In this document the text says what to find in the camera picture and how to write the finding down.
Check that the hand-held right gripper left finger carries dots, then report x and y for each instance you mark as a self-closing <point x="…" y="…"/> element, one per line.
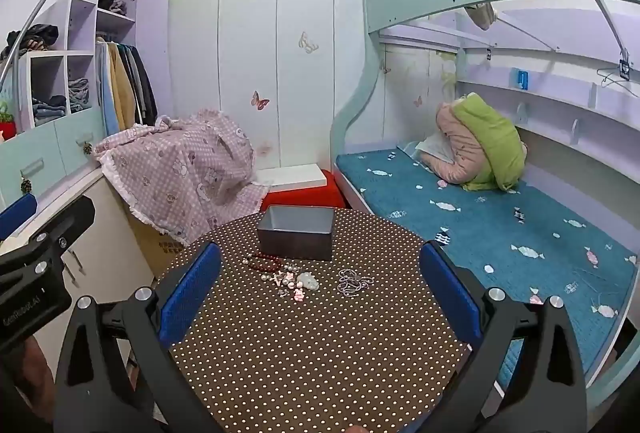
<point x="190" y="295"/>

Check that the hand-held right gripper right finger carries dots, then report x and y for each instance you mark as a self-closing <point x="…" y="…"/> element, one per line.
<point x="450" y="295"/>

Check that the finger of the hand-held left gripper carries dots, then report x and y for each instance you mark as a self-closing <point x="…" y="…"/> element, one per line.
<point x="17" y="214"/>
<point x="67" y="220"/>

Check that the grey metal box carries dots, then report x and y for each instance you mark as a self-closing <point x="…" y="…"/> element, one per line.
<point x="295" y="240"/>

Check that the white pendant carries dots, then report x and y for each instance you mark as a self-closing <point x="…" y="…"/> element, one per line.
<point x="308" y="282"/>

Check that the person's left forearm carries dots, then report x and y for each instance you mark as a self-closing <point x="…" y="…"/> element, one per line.
<point x="32" y="378"/>

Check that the beige cabinet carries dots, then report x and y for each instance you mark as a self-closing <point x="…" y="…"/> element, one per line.
<point x="100" y="233"/>

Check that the cardboard box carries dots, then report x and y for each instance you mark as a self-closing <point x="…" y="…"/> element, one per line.
<point x="160" y="248"/>

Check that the teal drawer cabinet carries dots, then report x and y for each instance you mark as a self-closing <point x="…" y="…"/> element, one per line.
<point x="65" y="138"/>

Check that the blue candy print bed sheet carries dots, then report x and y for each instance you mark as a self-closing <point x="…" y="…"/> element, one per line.
<point x="500" y="223"/>

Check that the potted plant in red pot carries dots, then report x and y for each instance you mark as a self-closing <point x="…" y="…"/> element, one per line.
<point x="6" y="125"/>

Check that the pink printed cloth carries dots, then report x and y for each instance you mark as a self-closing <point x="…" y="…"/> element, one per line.
<point x="185" y="173"/>

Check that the folded jeans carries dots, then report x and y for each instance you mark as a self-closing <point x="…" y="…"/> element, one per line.
<point x="75" y="97"/>

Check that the brown polka dot tablecloth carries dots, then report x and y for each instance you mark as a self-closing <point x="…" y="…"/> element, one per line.
<point x="300" y="363"/>

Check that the light blue hanging garment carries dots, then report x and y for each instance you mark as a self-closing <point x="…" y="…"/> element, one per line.
<point x="106" y="93"/>

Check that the yellow hanging garment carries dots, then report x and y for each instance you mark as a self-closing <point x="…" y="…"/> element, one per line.
<point x="124" y="88"/>

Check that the red stool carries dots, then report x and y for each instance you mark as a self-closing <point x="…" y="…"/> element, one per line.
<point x="300" y="199"/>

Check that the white pillow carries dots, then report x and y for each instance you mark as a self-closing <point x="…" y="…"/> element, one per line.
<point x="432" y="148"/>

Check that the dark hanging garments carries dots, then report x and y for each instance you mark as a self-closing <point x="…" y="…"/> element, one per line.
<point x="144" y="85"/>

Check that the red and white box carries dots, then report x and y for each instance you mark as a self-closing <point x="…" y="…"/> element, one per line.
<point x="295" y="175"/>

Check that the pile of dark clothes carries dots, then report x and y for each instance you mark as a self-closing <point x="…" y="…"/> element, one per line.
<point x="42" y="36"/>

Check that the white open shelf unit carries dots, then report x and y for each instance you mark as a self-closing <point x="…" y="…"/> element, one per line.
<point x="82" y="28"/>

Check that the grey clothes on shelf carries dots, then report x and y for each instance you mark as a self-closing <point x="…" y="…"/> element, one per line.
<point x="114" y="3"/>

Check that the white wardrobe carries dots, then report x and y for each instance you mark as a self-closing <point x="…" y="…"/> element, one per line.
<point x="225" y="63"/>

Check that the small blue box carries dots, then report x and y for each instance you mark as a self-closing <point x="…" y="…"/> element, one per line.
<point x="522" y="78"/>

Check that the beige hanging cloth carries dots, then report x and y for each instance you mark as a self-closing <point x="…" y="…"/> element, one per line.
<point x="482" y="18"/>

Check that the small butterfly wall sticker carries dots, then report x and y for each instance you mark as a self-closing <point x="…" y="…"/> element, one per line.
<point x="417" y="102"/>

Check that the pink butterfly wall sticker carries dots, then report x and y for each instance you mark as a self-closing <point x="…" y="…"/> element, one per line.
<point x="259" y="101"/>

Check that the lavender wall shelf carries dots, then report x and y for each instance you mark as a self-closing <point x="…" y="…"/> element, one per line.
<point x="575" y="113"/>

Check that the white butterfly wall sticker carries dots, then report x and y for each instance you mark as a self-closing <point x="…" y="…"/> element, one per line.
<point x="308" y="44"/>

